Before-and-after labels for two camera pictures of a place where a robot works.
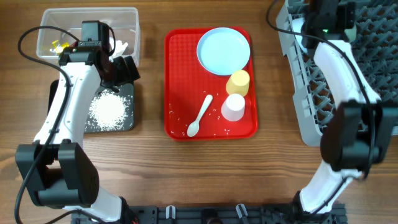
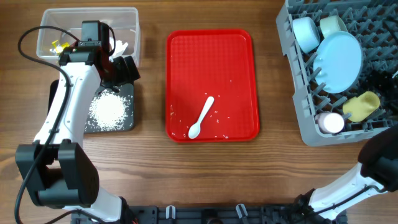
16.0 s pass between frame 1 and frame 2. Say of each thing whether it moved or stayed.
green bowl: moved
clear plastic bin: stayed
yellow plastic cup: moved
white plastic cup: moved
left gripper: stayed
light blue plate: moved
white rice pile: stayed
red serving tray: stayed
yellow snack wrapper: stayed
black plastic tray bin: stayed
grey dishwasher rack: stayed
